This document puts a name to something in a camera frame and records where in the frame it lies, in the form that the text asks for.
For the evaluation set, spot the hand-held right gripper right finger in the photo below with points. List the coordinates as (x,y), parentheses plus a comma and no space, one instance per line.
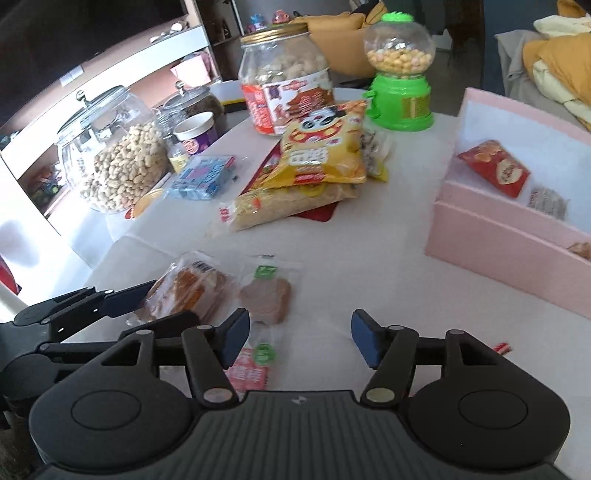
(364,337)

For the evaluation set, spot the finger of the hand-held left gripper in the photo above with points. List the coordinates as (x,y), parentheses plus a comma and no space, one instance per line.
(157,321)
(124,300)

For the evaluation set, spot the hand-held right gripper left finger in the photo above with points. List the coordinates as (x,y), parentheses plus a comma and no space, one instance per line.
(235,337)

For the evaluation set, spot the clear packet of brown bread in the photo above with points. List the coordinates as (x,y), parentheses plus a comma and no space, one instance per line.
(189,286)

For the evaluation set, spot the green label brown snack packet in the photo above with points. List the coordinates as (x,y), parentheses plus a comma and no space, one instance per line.
(268,295)

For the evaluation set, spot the dark red snack pouch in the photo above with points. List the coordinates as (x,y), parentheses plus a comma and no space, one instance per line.
(316,213)

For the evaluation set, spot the pink organizer box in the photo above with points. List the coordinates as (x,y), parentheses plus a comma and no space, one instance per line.
(485,240)

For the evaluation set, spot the yellow panda snack bag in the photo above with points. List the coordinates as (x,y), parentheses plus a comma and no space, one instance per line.
(318,147)

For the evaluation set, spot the white tablecloth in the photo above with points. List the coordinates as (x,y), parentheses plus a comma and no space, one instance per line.
(369,258)

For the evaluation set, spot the red object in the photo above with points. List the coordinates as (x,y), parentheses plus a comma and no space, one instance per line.
(8,277)

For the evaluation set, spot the yellow plate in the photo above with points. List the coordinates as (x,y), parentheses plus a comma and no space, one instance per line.
(143,203)

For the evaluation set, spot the glass jar of peanuts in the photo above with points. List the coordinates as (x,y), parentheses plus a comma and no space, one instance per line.
(120,170)

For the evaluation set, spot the red white candy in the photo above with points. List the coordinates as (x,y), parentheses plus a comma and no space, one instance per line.
(502,348)

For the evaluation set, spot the clear bag of yellow grains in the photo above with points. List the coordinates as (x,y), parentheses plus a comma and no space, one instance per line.
(277,203)

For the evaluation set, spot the blue tissue pack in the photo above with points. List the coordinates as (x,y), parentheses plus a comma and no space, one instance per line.
(203,175)

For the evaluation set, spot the small yellow bottle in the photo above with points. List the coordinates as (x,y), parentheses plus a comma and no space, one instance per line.
(178,159)

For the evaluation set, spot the purple paper cup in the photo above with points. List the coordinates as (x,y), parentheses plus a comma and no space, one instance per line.
(198,138)

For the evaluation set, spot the clear snack packet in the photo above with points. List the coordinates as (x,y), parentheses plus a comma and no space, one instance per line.
(376,152)

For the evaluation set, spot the glass jar with dark contents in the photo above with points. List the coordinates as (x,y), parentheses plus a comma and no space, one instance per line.
(203,104)

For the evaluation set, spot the red chip packet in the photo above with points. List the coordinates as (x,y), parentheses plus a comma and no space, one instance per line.
(496,168)

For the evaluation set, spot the small silver snack packet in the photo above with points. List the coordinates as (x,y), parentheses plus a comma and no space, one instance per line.
(547,203)

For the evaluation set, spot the brown snack piece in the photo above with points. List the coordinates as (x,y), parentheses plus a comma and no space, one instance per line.
(581,250)

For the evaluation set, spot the green gumball machine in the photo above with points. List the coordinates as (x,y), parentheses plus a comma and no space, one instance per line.
(397,101)

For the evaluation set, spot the white shelf unit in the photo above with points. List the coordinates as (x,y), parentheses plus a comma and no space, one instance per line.
(138,60)

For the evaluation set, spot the plastic jar with gold lid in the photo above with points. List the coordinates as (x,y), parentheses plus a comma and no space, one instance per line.
(281,92)

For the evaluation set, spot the yellow sofa cushion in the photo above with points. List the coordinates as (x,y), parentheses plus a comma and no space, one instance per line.
(341,41)

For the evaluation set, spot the blue toy figure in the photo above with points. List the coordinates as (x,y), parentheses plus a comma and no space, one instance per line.
(256,22)

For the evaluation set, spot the grey chair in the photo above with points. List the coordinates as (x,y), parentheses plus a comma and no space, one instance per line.
(512,55)

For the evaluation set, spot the pink toy figure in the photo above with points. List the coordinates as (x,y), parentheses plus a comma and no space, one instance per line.
(280,16)

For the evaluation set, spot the yellow blanket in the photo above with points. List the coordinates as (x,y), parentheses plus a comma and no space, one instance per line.
(563,64)

